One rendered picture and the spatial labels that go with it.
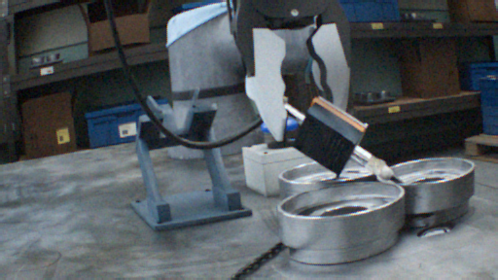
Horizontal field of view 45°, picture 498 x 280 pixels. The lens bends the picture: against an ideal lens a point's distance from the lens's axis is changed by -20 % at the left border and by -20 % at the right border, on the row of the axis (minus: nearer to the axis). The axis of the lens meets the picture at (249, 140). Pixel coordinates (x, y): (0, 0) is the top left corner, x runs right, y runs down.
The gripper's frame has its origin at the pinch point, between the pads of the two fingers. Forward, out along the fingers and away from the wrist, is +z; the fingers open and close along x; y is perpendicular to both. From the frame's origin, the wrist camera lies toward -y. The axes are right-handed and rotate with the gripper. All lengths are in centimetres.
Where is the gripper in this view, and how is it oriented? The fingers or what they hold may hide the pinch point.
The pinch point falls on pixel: (309, 120)
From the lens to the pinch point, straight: 59.1
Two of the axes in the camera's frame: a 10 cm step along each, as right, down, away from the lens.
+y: -2.7, 0.3, 9.6
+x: -9.5, 1.4, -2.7
